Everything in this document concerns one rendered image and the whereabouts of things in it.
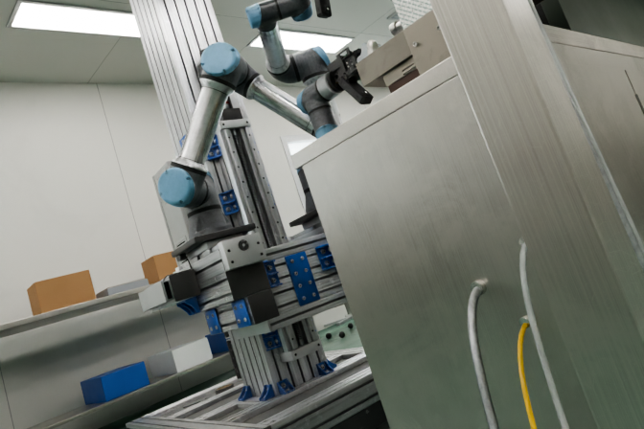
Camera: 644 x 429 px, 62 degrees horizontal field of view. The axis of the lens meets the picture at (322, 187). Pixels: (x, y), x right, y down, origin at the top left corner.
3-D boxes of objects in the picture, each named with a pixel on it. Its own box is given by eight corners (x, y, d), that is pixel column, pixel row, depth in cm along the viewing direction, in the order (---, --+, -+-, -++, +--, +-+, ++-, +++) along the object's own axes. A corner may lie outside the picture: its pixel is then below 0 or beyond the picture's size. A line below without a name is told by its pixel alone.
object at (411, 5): (417, 63, 140) (393, 1, 142) (494, 13, 123) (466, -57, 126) (416, 63, 139) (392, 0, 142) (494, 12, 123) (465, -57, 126)
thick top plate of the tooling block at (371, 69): (402, 87, 139) (395, 66, 140) (546, -2, 111) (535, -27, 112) (363, 86, 127) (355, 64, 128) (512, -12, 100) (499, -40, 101)
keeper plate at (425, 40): (425, 77, 115) (407, 31, 117) (464, 53, 108) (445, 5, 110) (419, 77, 113) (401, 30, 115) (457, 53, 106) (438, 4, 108)
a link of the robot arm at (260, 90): (220, 86, 192) (333, 157, 183) (209, 77, 181) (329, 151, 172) (238, 59, 192) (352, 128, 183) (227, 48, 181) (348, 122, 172)
